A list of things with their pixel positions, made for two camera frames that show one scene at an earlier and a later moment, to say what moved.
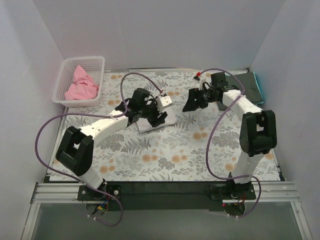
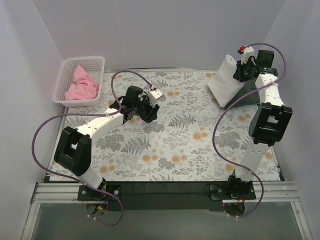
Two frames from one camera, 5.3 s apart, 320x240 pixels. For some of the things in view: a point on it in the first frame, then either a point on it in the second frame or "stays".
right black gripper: [198, 97] -> [240, 72]
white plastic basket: [79, 81] stays
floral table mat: [138, 131] stays
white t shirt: [144, 125] -> [222, 85]
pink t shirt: [82, 87] stays
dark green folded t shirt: [251, 88] stays
